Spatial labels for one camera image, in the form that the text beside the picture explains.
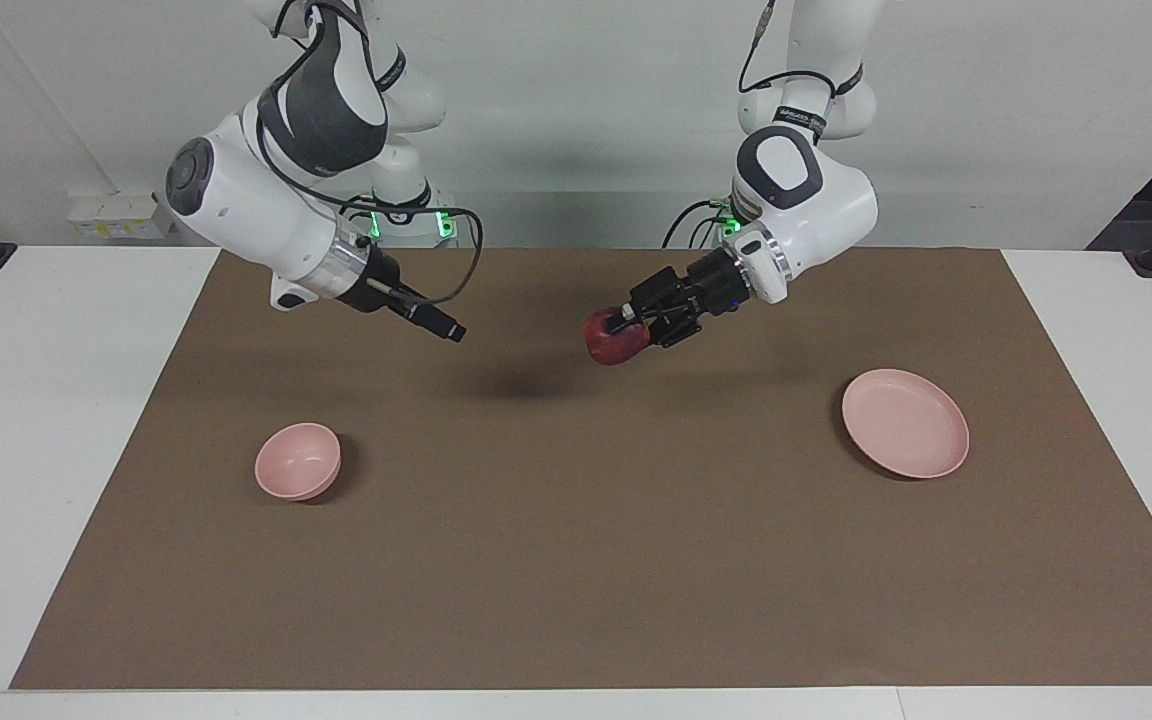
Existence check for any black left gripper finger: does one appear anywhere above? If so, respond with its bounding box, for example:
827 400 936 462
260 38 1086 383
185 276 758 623
650 304 706 350
620 266 686 324

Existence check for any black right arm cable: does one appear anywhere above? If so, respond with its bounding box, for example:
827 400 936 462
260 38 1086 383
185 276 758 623
256 0 485 306

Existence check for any brown table mat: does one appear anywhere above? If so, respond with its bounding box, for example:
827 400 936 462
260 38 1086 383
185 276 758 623
9 247 1152 691

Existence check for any pink bowl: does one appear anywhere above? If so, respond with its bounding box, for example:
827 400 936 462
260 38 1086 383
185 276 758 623
254 422 343 501

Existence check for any white power strip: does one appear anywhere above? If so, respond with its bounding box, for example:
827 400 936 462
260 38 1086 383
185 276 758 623
68 193 177 241

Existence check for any red apple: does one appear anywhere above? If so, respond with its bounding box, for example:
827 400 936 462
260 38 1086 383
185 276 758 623
583 308 653 367

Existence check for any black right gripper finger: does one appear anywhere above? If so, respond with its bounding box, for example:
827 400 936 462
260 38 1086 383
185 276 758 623
390 294 467 345

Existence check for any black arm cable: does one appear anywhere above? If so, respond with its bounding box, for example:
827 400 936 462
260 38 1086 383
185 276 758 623
256 0 485 306
739 0 839 96

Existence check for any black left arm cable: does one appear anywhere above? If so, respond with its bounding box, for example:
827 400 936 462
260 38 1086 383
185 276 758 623
739 0 839 96

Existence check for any black base cable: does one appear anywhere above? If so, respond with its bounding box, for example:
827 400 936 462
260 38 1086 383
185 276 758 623
663 200 732 248

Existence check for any pink plate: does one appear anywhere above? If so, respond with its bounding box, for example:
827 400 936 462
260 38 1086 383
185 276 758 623
841 368 971 480

